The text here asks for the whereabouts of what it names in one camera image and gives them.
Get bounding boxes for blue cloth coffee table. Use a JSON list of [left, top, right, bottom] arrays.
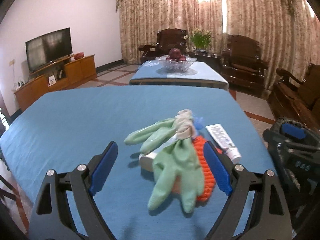
[[129, 60, 229, 91]]

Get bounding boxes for left dark wooden armchair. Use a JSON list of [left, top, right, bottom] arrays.
[[138, 28, 188, 64]]

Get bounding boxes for blue tablecloth near table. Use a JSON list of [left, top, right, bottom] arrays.
[[1, 86, 274, 239]]

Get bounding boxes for green rubber glove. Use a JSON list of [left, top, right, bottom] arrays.
[[148, 138, 204, 213], [124, 118, 177, 155]]

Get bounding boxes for red ornament on cabinet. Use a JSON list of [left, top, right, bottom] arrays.
[[73, 52, 84, 60]]

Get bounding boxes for red apples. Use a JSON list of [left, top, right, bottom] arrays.
[[166, 48, 187, 62]]

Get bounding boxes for glass fruit bowl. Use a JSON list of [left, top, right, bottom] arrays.
[[155, 55, 197, 73]]

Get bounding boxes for wooden TV cabinet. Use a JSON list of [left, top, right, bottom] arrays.
[[14, 55, 97, 111]]

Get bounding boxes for blue plastic bag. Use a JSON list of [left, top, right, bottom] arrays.
[[193, 116, 205, 131]]

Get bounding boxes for dark wooden armchair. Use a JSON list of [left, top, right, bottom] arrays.
[[221, 35, 268, 96], [138, 28, 188, 64]]

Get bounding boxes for right dark wooden armchair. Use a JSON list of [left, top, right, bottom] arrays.
[[221, 35, 268, 96]]

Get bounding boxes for wooden sofa bench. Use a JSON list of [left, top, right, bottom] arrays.
[[267, 63, 320, 129]]

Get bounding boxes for dark wooden side table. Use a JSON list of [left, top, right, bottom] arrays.
[[188, 51, 222, 73]]

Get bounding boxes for white router box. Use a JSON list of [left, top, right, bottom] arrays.
[[48, 75, 56, 86]]

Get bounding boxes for white tube with cap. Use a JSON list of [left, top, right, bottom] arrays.
[[139, 135, 177, 172]]

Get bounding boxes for flat screen television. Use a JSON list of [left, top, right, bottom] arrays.
[[25, 28, 73, 73]]

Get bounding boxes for black trash bin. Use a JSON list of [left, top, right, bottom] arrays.
[[270, 117, 319, 140]]

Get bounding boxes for potted green plant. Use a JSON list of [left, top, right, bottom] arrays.
[[189, 29, 212, 50]]

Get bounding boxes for floral beige curtains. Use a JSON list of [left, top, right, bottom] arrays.
[[116, 0, 319, 88]]

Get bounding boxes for orange foam fruit net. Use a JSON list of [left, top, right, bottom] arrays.
[[172, 135, 223, 202]]

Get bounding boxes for white cream tube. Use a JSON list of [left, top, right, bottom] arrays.
[[206, 124, 241, 164]]

